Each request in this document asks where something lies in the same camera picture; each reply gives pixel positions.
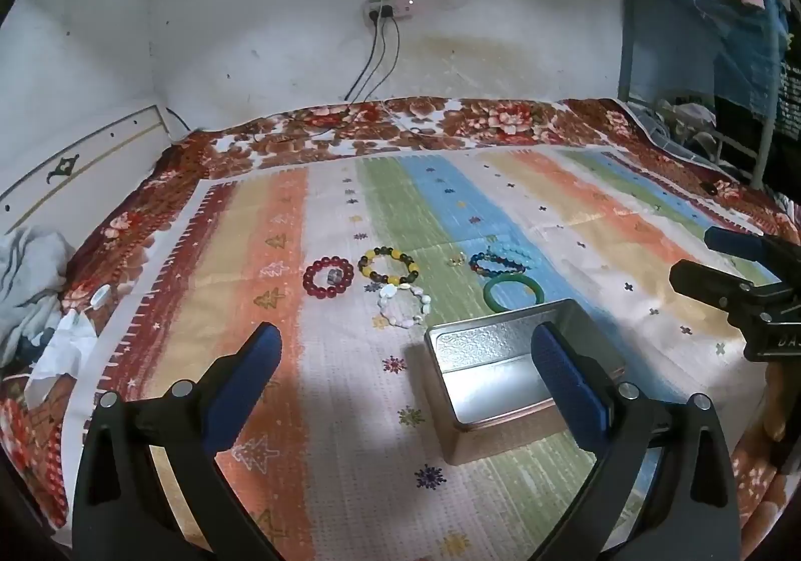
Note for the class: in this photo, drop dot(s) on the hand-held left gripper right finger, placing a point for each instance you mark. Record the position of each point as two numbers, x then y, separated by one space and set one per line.
560 370

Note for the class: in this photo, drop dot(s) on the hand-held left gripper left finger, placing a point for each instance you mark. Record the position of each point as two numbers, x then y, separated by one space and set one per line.
253 367

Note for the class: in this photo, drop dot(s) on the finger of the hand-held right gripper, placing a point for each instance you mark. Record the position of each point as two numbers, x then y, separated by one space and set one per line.
701 280
732 240

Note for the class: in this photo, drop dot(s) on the silver metal tin box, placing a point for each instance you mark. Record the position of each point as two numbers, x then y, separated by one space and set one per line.
500 351

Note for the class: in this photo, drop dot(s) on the green jade bangle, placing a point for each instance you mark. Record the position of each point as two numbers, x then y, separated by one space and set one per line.
513 279

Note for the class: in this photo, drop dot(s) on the person's right hand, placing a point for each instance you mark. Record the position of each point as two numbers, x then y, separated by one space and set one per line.
777 411

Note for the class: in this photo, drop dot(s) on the striped colourful mat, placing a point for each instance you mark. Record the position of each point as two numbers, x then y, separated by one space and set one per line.
350 398

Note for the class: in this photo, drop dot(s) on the pile of clothes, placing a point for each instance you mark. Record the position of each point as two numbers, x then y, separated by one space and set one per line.
688 126

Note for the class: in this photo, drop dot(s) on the small gold earrings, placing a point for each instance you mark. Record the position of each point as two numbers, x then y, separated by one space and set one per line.
455 260

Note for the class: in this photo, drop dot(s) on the small white round object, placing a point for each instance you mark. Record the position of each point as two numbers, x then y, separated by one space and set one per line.
100 297

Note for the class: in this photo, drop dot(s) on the blue hanging cloth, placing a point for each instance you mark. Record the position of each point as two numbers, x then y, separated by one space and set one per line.
719 41

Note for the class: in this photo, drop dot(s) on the grey crumpled cloth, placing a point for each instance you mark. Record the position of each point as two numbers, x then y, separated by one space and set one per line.
31 279

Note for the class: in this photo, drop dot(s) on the white headboard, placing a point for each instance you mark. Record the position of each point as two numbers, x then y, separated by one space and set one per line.
81 160

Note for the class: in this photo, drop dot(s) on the red floral blanket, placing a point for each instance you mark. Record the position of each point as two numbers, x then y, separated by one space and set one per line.
438 123

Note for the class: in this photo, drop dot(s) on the white power strip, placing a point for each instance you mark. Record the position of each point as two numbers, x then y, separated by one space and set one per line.
391 10

